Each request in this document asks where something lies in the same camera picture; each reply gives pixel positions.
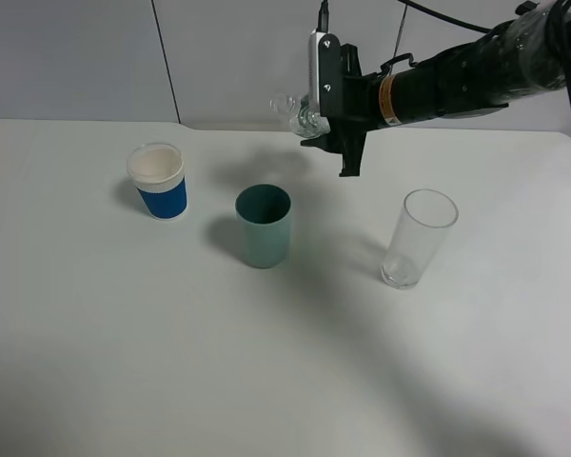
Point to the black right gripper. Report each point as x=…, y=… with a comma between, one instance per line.
x=360, y=114

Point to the clear green plastic bottle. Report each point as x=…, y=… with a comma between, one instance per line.
x=297, y=114

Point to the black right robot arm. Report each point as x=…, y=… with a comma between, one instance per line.
x=516, y=59

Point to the teal green plastic cup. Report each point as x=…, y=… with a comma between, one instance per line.
x=264, y=212

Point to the blue and white paper cup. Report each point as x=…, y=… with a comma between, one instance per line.
x=157, y=170

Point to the tall clear glass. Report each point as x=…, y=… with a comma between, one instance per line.
x=426, y=217

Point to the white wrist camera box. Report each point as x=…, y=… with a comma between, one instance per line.
x=325, y=80

